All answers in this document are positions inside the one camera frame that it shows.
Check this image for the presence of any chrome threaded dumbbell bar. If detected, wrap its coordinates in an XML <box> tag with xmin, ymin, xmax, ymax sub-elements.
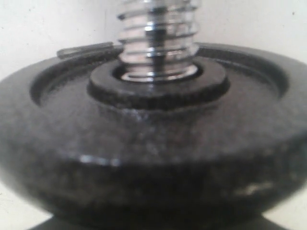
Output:
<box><xmin>118</xmin><ymin>0</ymin><xmax>201</xmax><ymax>83</ymax></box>

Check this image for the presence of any black plate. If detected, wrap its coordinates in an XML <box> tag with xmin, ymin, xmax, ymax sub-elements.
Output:
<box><xmin>0</xmin><ymin>44</ymin><xmax>307</xmax><ymax>230</ymax></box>

